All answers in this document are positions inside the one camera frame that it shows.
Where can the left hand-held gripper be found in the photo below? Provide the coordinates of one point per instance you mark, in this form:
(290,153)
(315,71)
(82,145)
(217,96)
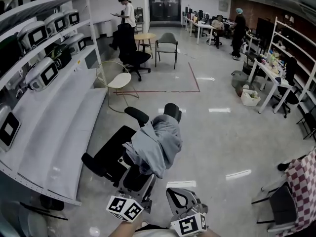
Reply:
(123,207)

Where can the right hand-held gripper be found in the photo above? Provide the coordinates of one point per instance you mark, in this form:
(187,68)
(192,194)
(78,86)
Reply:
(188,225)

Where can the grey hooded jacket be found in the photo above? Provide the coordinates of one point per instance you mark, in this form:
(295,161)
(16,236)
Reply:
(158,142)

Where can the person's left forearm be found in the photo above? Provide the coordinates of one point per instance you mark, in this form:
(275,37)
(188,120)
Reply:
(123,229)

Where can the grey chair with black legs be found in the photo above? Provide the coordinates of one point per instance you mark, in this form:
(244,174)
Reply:
(282,204)

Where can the translucent plastic chair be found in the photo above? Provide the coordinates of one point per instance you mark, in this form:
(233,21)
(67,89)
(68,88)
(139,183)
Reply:
(14,221)

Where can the black high-back office chair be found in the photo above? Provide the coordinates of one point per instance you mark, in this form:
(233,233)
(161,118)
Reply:
(127,41)

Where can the black folding chair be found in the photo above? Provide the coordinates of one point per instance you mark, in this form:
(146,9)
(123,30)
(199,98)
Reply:
(308,125)

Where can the black swivel chair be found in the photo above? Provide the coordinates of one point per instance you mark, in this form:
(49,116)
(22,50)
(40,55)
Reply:
(290,95)

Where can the small white device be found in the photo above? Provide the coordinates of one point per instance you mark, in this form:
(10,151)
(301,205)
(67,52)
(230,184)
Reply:
(121,160)

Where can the black round base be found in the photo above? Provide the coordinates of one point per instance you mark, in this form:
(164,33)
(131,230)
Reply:
(51,202)

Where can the white metal shelving unit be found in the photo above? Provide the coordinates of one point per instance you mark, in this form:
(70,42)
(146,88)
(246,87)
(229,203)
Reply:
(61,122)

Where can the red floor tape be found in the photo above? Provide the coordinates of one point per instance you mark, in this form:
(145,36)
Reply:
(193,78)

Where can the white storage box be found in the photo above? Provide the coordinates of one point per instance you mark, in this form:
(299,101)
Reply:
(249,101)

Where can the brown round basket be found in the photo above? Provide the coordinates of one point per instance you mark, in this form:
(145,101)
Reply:
(240,90)

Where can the grey storage bag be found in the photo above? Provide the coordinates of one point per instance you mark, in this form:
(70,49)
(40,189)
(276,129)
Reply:
(238,78)

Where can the group of white screen devices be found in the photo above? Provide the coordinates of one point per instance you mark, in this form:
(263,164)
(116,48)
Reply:
(42,74)

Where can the round wooden table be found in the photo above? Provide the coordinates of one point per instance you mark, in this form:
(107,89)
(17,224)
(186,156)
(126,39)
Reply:
(145,36)

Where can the grey-green armchair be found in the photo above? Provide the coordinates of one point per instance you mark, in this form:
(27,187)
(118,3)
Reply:
(166,38)

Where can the dark green screen device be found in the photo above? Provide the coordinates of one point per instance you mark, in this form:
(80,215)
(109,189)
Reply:
(10,51)
(60,55)

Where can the small white desk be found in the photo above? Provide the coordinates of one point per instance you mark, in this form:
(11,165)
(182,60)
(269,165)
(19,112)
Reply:
(267,73)

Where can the white round appliance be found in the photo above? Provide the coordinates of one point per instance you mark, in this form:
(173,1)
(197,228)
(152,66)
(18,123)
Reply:
(244,49)

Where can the pile of colourful small items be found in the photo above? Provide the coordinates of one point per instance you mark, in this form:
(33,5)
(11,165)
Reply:
(274,63)

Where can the small dark cabinet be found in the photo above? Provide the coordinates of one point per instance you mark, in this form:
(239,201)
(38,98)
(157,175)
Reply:
(139,16)

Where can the long white desk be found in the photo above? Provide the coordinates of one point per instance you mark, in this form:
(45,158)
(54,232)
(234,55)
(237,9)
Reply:
(203,25)

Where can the white open rack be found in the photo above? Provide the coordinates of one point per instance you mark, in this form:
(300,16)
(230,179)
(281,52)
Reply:
(302,70)

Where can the black double door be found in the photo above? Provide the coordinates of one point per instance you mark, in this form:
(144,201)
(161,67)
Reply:
(165,4)

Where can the white wall panel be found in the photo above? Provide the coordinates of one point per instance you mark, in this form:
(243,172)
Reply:
(223,5)

